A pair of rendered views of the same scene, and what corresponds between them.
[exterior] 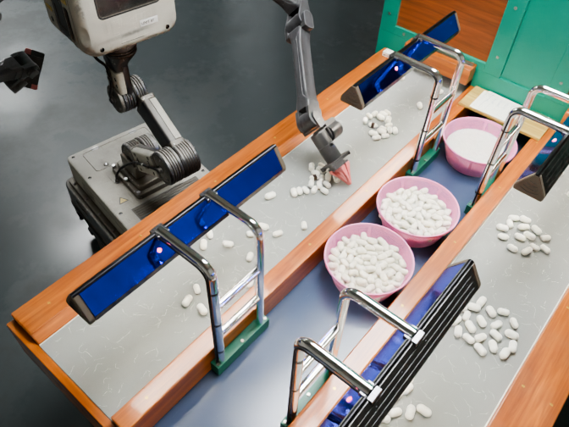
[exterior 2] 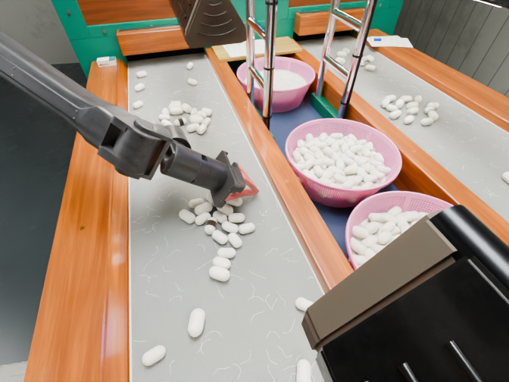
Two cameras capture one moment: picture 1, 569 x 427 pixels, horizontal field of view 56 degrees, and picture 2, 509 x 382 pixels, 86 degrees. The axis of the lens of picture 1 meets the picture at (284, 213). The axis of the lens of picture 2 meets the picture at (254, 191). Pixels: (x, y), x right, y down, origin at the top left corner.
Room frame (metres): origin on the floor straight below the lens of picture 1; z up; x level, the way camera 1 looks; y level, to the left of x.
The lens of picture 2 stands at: (1.08, 0.11, 1.17)
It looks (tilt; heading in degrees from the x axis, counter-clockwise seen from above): 47 degrees down; 304
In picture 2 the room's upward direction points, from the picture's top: straight up
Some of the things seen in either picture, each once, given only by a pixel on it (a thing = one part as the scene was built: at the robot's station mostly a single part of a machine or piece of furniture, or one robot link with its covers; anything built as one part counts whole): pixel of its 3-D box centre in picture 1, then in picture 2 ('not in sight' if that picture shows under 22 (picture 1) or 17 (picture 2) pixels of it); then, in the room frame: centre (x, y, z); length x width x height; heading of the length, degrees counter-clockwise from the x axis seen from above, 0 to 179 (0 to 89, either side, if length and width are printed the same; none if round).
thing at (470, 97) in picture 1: (505, 112); (256, 48); (1.72, -0.83, 0.77); 0.33 x 0.15 x 0.01; 52
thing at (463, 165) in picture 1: (476, 149); (275, 85); (1.55, -0.70, 0.72); 0.27 x 0.27 x 0.10
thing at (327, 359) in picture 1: (345, 384); not in sight; (0.52, -0.15, 0.90); 0.20 x 0.19 x 0.45; 142
